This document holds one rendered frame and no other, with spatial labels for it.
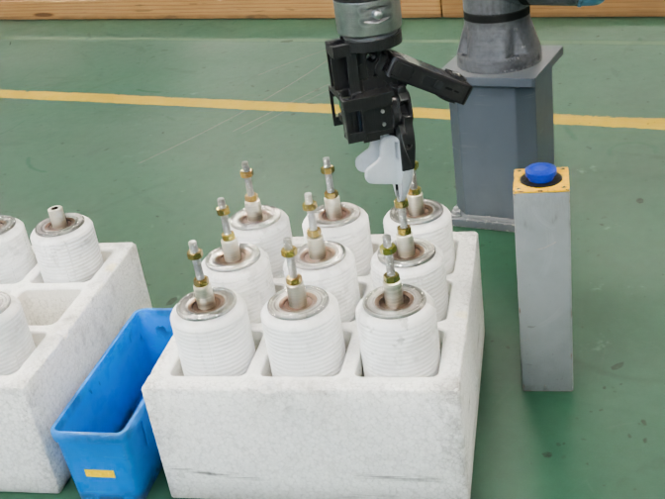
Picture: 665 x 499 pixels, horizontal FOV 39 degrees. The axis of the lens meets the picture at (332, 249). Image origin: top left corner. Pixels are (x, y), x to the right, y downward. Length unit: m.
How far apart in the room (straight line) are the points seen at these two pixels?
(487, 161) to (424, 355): 0.70
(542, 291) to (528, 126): 0.51
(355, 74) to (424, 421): 0.41
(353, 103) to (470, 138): 0.68
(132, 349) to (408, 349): 0.51
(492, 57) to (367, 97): 0.63
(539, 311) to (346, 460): 0.34
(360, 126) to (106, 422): 0.58
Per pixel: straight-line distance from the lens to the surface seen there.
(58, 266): 1.48
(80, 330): 1.39
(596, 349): 1.46
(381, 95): 1.09
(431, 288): 1.20
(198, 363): 1.18
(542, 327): 1.31
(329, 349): 1.14
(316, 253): 1.23
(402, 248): 1.20
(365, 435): 1.14
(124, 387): 1.44
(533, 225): 1.23
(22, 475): 1.37
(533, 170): 1.23
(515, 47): 1.71
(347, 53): 1.09
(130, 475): 1.27
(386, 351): 1.10
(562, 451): 1.28
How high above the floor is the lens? 0.83
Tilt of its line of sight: 28 degrees down
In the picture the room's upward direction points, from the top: 9 degrees counter-clockwise
